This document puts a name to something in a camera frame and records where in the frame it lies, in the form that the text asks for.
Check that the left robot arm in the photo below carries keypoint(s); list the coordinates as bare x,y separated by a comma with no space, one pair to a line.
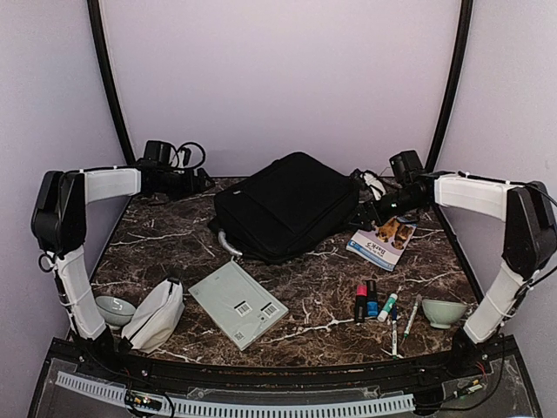
59,224

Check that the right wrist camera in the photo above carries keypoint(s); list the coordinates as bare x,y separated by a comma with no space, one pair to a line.
406,166

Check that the green whiteboard pen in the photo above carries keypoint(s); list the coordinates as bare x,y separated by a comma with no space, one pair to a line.
412,316

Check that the grey notebook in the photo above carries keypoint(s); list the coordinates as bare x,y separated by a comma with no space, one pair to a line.
238,304

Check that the black frame post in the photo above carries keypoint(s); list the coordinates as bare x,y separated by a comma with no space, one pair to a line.
452,83
110,89

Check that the left black frame post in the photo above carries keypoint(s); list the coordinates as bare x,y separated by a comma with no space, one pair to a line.
110,89

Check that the black front rail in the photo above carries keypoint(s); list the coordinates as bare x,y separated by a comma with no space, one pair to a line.
168,371

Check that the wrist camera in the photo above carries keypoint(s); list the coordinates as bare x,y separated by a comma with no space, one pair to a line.
406,166
157,152

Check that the pink highlighter marker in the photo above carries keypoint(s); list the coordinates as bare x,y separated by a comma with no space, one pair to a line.
360,308

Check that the pale green bowl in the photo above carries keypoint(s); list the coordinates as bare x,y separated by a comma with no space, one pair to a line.
116,312
442,314

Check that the left pale green bowl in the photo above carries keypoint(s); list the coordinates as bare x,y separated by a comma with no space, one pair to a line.
116,312

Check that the dog picture book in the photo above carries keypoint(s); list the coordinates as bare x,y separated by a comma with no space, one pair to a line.
384,245

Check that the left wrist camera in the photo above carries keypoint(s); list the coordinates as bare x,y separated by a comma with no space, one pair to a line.
157,152

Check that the black student bag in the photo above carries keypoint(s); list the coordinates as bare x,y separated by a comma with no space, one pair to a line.
285,209

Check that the right pale green bowl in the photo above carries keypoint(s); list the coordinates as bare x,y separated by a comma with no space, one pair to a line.
442,314

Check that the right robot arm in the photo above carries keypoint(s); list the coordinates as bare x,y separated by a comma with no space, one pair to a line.
525,209

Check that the white slotted cable duct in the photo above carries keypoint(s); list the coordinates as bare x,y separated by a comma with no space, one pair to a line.
219,403

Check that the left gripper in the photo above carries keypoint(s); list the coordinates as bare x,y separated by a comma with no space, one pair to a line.
191,188

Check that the blue highlighter marker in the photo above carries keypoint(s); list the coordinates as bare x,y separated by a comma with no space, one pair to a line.
372,304

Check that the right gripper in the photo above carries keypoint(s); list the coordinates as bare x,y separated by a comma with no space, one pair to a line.
365,212

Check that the white pencil pouch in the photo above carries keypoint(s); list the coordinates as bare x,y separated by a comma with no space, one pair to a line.
155,319

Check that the right black frame post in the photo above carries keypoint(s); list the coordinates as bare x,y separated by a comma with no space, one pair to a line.
452,83

